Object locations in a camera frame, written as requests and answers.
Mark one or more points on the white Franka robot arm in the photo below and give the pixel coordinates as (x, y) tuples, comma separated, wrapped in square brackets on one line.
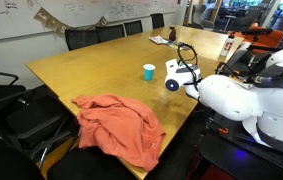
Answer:
[(231, 96)]

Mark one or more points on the teal plastic cup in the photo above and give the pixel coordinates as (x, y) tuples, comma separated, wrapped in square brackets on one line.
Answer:
[(149, 73)]

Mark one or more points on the orange crumpled cloth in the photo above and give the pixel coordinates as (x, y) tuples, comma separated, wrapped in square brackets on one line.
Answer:
[(121, 130)]

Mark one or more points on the dark printed magazine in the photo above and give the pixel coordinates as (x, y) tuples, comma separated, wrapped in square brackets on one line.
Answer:
[(172, 44)]

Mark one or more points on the black mesh office chair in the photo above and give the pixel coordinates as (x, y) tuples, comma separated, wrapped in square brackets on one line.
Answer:
[(81, 39), (111, 33), (133, 27), (157, 20)]

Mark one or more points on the small brown bottle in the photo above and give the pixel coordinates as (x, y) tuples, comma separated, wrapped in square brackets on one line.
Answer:
[(172, 34)]

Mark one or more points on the grey armchair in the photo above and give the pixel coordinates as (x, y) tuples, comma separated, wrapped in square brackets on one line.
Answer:
[(201, 15)]

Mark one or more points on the white bottle red logo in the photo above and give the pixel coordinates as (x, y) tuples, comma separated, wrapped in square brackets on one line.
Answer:
[(227, 45)]

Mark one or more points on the black chair chrome legs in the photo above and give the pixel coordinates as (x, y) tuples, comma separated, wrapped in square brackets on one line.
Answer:
[(31, 123)]

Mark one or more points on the brown bunting banner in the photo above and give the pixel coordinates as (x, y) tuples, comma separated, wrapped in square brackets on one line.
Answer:
[(42, 16)]

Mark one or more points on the black armrest office chair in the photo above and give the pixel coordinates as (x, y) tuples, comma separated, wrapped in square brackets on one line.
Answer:
[(4, 93)]

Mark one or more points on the orange armchair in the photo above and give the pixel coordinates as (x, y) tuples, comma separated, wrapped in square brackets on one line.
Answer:
[(271, 37)]

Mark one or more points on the black chair backrest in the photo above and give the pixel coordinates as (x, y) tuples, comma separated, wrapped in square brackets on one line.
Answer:
[(4, 163)]

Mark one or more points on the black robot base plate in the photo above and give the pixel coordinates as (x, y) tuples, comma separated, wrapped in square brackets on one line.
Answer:
[(234, 163)]

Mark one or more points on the black stereo camera bar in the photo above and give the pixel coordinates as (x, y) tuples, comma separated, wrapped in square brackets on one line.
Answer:
[(257, 32)]

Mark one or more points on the wall whiteboard with writing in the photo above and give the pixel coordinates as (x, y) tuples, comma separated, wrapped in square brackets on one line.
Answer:
[(7, 23)]

